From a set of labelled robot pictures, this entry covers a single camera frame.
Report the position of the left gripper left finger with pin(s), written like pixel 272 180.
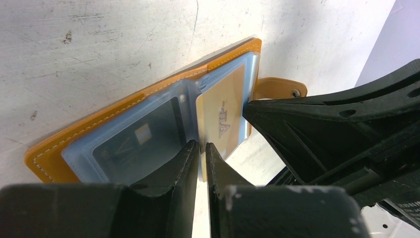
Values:
pixel 161 205

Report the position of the gold VIP credit card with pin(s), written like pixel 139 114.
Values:
pixel 219 113

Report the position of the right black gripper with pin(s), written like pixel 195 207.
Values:
pixel 365 140

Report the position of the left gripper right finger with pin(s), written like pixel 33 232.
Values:
pixel 239 209

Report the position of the black card in holder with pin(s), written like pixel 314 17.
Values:
pixel 143 146

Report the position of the yellow leather card holder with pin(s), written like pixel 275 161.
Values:
pixel 67 155

